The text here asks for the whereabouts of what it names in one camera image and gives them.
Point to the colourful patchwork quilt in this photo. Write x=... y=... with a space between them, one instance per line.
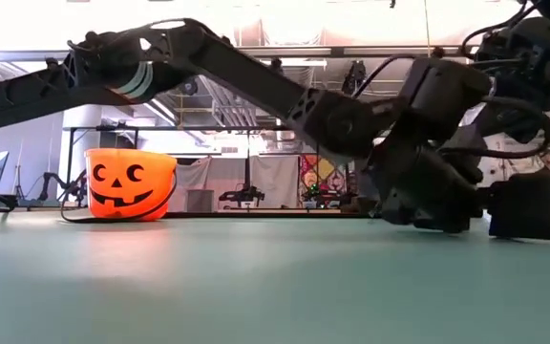
x=325 y=172

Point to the white hanging sheet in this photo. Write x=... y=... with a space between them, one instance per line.
x=275 y=177
x=227 y=181

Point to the orange pumpkin bucket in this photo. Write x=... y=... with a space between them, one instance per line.
x=132 y=191

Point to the grey overhead frame beam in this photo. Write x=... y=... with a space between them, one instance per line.
x=375 y=51

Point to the grey waste bin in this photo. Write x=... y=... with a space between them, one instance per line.
x=200 y=200

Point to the white ceiling light fixture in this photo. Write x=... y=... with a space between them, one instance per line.
x=308 y=63

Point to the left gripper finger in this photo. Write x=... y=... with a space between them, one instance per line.
x=447 y=224
x=399 y=217

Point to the black ceiling camera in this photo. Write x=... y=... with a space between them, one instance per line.
x=191 y=88

